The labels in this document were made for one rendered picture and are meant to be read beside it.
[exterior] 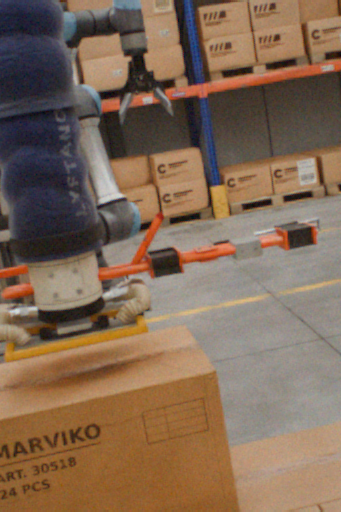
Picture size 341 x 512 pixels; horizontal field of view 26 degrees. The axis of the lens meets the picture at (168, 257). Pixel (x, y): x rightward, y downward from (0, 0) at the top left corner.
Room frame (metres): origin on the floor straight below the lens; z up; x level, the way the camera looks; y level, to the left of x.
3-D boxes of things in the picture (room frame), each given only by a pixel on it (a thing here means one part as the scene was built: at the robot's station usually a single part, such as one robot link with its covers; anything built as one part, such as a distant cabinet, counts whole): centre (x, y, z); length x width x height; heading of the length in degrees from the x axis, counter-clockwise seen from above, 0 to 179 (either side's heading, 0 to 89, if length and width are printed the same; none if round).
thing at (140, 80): (2.20, -0.01, 1.66); 0.09 x 0.08 x 0.12; 6
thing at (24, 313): (1.83, 0.26, 1.12); 0.34 x 0.25 x 0.06; 97
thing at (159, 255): (1.86, 0.02, 1.18); 0.10 x 0.08 x 0.06; 7
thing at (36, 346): (1.73, 0.25, 1.08); 0.34 x 0.10 x 0.05; 97
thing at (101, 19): (2.28, 0.06, 1.82); 0.11 x 0.11 x 0.08; 32
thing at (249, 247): (1.89, -0.20, 1.17); 0.07 x 0.07 x 0.04; 7
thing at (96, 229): (1.83, 0.26, 1.30); 0.23 x 0.23 x 0.04
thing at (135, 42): (2.20, -0.01, 1.74); 0.08 x 0.08 x 0.05
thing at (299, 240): (1.90, -0.33, 1.18); 0.08 x 0.07 x 0.05; 97
